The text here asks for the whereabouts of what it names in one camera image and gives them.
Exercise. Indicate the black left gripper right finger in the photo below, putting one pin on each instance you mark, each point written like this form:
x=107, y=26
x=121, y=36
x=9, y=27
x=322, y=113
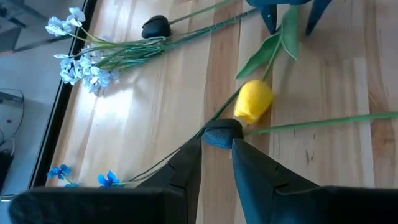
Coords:
x=280, y=202

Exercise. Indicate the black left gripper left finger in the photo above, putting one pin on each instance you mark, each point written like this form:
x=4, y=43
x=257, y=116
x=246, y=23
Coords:
x=124, y=208

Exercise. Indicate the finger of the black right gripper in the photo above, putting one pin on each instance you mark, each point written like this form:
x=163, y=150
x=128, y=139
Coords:
x=317, y=12
x=270, y=17

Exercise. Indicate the blue artificial flower spray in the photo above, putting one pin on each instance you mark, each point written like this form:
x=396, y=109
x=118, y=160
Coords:
x=107, y=180

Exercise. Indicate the yellow artificial tulip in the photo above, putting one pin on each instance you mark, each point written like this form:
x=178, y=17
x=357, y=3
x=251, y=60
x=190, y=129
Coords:
x=253, y=99

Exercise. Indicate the black artificial tulip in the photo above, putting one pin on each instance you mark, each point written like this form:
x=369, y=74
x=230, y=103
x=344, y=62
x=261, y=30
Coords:
x=155, y=28
x=222, y=130

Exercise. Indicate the white artificial flower spray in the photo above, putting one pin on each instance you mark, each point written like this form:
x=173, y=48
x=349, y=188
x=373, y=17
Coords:
x=77, y=67

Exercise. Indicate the black aluminium table frame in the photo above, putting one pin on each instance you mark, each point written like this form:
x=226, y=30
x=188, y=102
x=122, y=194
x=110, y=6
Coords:
x=59, y=112

